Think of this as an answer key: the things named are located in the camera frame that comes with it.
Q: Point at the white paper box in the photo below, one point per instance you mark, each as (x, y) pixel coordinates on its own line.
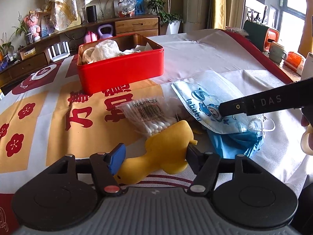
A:
(308, 66)

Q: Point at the small white box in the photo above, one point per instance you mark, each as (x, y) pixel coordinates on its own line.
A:
(27, 53)

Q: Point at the printed face mask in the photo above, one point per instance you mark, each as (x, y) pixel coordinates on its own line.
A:
(195, 95)

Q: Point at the white router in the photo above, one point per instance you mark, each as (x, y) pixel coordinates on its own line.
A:
(58, 53)

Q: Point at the small potted plant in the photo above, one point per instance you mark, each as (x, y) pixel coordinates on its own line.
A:
(24, 29)
(6, 46)

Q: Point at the red tin box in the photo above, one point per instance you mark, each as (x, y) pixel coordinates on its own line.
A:
(122, 71)

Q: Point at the yellow curtain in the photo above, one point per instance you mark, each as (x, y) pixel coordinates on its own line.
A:
(227, 2)

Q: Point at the white crumpled cloth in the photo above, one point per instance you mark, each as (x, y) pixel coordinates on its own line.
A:
(139, 48)

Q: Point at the pink toy case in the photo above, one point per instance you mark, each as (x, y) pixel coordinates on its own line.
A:
(90, 38)

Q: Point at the yellow duck sponge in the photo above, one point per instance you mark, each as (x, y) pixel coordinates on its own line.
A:
(168, 149)

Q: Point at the person's right forearm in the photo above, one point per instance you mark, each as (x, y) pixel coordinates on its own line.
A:
(308, 29)

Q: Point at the black speaker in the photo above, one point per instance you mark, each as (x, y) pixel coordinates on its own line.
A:
(92, 13)

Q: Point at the tall green plant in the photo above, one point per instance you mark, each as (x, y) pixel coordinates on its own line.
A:
(156, 3)

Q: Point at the pale green mug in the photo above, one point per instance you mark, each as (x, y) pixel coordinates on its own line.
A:
(276, 52)

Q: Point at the cream mesh cloth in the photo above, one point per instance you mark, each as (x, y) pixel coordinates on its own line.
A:
(102, 50)

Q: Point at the blue plastic cover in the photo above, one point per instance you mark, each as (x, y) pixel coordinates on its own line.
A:
(232, 143)

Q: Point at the cotton swab pack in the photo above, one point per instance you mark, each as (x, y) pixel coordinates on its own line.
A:
(146, 113)

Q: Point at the pink plush doll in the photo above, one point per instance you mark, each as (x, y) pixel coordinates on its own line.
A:
(33, 25)

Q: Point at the wooden cabinet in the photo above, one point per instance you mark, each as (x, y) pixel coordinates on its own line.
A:
(137, 25)

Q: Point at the person's right hand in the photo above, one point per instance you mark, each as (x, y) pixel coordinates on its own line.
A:
(304, 140)

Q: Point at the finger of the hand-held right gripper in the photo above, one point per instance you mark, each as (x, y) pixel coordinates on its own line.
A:
(269, 100)

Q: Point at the blue packet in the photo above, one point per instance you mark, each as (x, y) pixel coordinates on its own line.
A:
(140, 5)

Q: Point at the picture frame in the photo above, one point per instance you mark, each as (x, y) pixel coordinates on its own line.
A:
(46, 25)

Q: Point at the white planter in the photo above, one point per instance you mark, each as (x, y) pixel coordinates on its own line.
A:
(173, 27)

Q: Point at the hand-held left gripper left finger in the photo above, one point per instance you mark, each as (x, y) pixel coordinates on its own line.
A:
(117, 158)

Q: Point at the orange packet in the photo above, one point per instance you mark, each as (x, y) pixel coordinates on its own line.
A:
(294, 62)

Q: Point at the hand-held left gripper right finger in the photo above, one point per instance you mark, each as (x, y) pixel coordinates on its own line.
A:
(193, 157)

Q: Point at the white standing air conditioner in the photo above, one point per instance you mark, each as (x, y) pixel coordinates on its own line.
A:
(196, 2)

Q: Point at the white scalloped board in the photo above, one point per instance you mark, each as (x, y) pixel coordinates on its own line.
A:
(105, 3)

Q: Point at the orange container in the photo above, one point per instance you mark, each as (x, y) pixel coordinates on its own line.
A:
(272, 38)

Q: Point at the purple kettlebell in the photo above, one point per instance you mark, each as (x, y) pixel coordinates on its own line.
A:
(106, 32)

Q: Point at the clear plastic bag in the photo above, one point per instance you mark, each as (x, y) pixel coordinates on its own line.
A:
(126, 6)

